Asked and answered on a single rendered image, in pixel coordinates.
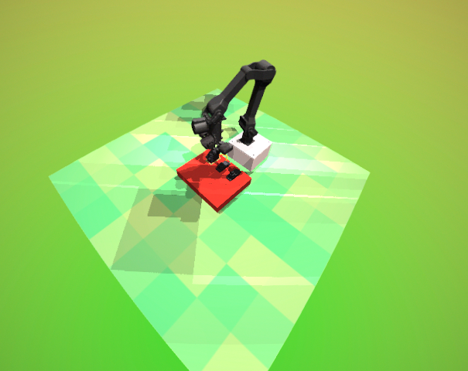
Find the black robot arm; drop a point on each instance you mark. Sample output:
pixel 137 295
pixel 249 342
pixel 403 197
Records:
pixel 262 72

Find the red flat deck plate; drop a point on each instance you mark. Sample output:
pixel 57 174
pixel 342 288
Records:
pixel 216 183

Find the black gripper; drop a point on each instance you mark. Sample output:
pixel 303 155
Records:
pixel 222 146

